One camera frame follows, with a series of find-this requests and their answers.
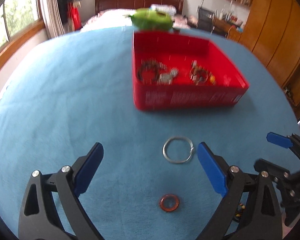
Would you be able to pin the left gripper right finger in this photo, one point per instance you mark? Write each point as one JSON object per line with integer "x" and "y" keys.
{"x": 249, "y": 208}

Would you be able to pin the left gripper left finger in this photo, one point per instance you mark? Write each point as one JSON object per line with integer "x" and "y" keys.
{"x": 39, "y": 218}

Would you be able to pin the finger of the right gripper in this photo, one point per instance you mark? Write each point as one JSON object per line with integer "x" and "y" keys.
{"x": 290, "y": 141}
{"x": 275, "y": 172}

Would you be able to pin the wooden wardrobe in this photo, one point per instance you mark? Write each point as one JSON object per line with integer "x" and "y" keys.
{"x": 272, "y": 34}

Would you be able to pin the wooden desk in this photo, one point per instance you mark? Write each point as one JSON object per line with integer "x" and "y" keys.
{"x": 226, "y": 29}

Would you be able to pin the red tin box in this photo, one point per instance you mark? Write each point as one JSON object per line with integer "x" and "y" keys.
{"x": 171, "y": 70}

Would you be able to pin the blue blanket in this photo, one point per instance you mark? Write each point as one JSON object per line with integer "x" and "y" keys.
{"x": 73, "y": 91}

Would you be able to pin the black office chair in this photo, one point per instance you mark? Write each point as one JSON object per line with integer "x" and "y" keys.
{"x": 205, "y": 19}

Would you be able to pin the folded striped blanket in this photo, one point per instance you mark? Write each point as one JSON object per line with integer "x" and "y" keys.
{"x": 168, "y": 9}

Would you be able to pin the green avocado plush toy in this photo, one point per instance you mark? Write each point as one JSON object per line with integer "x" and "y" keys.
{"x": 146, "y": 19}

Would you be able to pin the dark wooden headboard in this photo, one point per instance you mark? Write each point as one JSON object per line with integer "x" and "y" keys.
{"x": 102, "y": 5}

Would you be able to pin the wooden framed window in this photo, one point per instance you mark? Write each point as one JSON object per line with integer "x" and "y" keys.
{"x": 20, "y": 20}

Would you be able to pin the pink floral bedspread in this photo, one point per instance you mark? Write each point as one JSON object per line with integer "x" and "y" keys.
{"x": 118, "y": 18}

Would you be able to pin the beige curtain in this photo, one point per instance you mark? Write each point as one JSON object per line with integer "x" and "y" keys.
{"x": 51, "y": 18}

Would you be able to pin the coat rack with clothes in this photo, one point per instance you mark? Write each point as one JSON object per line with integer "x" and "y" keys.
{"x": 69, "y": 14}

